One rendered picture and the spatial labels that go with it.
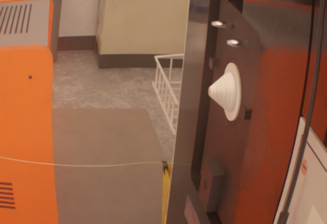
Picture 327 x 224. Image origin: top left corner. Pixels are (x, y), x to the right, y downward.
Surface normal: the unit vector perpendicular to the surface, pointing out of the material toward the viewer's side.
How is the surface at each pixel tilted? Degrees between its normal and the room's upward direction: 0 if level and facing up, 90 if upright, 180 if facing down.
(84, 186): 0
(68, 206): 0
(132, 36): 90
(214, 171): 0
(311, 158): 90
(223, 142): 90
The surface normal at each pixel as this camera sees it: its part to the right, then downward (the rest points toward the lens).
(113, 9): 0.19, 0.42
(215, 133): -0.98, 0.00
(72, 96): 0.09, -0.91
